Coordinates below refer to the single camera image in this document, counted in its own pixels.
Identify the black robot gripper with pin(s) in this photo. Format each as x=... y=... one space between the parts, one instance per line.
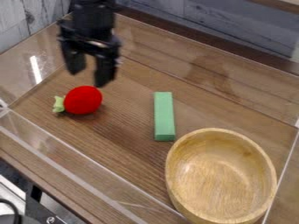
x=87 y=33

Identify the red plush strawberry toy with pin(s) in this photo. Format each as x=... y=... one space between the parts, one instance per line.
x=81 y=101

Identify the green rectangular foam block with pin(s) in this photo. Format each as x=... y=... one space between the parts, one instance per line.
x=163 y=117

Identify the light wooden bowl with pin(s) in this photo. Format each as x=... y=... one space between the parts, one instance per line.
x=221 y=177

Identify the clear acrylic enclosure wall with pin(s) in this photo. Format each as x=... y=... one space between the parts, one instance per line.
x=98 y=162

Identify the black metal table bracket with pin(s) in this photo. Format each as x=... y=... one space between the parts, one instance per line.
x=36 y=210

